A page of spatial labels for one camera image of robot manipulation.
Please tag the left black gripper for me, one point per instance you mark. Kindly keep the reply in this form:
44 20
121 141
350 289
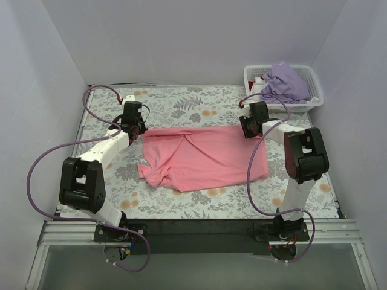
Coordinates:
140 127

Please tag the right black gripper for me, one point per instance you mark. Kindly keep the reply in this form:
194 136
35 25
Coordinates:
245 128

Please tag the pink t shirt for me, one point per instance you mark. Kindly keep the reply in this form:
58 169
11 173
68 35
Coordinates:
190 159

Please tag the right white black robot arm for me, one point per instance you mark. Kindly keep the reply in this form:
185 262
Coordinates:
306 160

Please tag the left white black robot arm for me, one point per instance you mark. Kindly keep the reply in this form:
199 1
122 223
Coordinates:
82 185

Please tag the dark red garment in basket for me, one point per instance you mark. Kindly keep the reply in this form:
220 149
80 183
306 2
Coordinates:
251 84

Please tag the white garment in basket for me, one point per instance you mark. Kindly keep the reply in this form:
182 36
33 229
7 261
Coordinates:
259 85

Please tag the purple t shirt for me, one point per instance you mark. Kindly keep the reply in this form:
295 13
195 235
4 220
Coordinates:
284 81

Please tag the floral table mat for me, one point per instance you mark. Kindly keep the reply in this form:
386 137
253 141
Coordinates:
190 106

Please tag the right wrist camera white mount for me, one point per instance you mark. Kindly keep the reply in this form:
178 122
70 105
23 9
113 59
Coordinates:
245 108

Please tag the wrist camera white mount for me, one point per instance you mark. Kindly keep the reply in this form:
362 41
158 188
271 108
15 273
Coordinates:
127 98
245 108

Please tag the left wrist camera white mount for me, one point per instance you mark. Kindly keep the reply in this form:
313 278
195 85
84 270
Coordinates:
127 98

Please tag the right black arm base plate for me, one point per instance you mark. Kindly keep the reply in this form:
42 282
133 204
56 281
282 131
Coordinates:
267 231

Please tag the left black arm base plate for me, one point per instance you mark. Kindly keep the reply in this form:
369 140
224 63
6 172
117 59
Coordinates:
109 235

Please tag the aluminium frame rail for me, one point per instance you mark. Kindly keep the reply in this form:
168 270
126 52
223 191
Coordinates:
199 236

